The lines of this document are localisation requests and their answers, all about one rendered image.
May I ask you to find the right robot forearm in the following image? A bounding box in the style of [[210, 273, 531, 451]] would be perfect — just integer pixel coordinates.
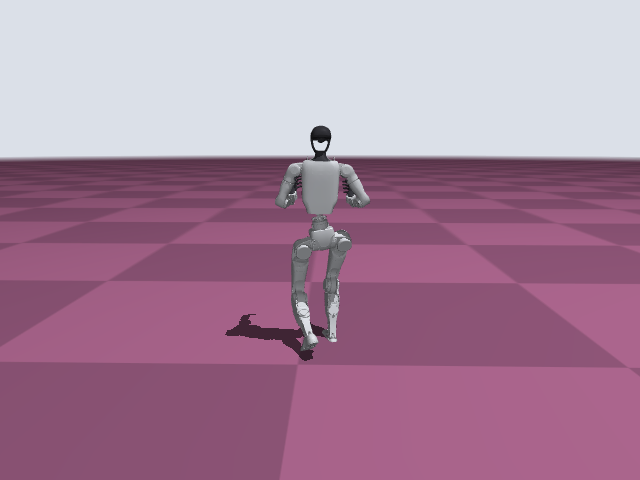
[[346, 194, 370, 208]]

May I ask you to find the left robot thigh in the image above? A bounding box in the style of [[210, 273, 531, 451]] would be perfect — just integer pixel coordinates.
[[291, 236, 313, 303]]

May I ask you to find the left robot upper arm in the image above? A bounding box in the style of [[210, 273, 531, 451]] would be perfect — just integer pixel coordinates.
[[275, 162, 303, 208]]

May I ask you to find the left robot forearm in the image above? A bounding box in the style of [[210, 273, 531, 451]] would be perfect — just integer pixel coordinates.
[[275, 191, 298, 206]]

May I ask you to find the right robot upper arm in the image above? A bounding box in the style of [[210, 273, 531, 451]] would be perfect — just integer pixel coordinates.
[[338, 163, 370, 208]]

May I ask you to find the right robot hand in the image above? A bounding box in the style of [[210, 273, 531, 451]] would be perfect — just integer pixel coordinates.
[[342, 179, 354, 197]]

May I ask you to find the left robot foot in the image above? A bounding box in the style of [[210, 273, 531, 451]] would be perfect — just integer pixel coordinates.
[[300, 333, 319, 351]]

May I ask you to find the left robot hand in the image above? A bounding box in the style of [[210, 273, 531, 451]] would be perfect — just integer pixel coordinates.
[[289, 175, 302, 194]]

